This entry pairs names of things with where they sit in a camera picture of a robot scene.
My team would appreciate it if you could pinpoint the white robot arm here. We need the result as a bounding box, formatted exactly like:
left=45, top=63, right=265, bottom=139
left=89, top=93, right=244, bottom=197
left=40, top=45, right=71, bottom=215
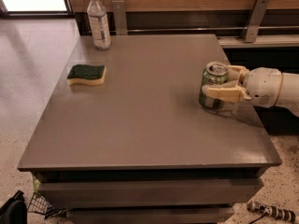
left=203, top=65, right=299, bottom=117

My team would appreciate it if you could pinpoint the right metal wall bracket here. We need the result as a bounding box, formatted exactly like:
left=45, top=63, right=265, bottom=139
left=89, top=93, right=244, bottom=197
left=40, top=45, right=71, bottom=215
left=240, top=0, right=270, bottom=43

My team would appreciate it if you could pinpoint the horizontal metal rail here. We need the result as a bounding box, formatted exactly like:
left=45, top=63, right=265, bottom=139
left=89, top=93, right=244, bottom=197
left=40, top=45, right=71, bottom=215
left=110, top=26, right=299, bottom=36

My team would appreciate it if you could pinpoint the black bag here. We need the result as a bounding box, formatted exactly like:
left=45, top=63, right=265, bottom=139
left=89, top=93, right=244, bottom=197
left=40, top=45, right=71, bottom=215
left=0, top=190, right=27, bottom=224

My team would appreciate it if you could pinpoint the left metal wall bracket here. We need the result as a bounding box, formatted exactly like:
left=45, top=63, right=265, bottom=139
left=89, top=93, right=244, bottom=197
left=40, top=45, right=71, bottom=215
left=112, top=0, right=128, bottom=35

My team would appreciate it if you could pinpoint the lower grey drawer front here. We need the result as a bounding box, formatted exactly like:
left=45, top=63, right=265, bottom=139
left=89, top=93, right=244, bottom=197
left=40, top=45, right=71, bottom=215
left=67, top=207, right=234, bottom=224

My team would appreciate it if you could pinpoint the clear plastic water bottle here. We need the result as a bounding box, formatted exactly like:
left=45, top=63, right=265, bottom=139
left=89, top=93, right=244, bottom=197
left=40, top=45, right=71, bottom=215
left=87, top=0, right=111, bottom=50

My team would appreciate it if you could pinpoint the black wire basket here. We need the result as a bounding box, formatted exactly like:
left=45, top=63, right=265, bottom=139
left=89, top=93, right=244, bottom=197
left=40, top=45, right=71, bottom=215
left=27, top=193, right=66, bottom=219

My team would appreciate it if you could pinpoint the grey drawer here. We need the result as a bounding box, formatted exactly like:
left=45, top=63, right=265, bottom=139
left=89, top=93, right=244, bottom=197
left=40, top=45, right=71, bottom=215
left=67, top=207, right=234, bottom=224
left=39, top=178, right=263, bottom=209

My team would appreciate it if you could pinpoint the green and yellow sponge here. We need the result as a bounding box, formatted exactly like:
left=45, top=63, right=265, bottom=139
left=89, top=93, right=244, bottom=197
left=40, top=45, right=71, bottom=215
left=67, top=64, right=107, bottom=86

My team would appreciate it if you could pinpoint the black and white power strip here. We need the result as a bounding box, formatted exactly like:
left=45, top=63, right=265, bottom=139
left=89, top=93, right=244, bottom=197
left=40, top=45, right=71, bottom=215
left=247, top=201, right=299, bottom=224

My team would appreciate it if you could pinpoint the grey drawer cabinet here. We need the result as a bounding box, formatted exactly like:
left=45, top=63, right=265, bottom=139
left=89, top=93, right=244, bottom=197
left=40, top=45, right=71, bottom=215
left=19, top=35, right=280, bottom=213

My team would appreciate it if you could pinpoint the upper grey drawer front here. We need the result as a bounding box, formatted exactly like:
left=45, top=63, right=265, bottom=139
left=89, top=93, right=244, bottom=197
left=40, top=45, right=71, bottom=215
left=39, top=178, right=263, bottom=209

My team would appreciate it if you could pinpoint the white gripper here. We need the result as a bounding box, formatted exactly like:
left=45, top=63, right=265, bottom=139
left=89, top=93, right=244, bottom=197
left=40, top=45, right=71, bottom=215
left=202, top=65, right=282, bottom=107

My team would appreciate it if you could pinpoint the metal wall bracket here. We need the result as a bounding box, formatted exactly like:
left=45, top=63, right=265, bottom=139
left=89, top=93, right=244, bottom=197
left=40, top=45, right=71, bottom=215
left=112, top=0, right=128, bottom=35
left=240, top=0, right=270, bottom=43

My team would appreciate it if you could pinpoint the green soda can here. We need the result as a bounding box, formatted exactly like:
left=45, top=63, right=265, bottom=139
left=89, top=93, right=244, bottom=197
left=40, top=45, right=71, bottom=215
left=198, top=62, right=228, bottom=108

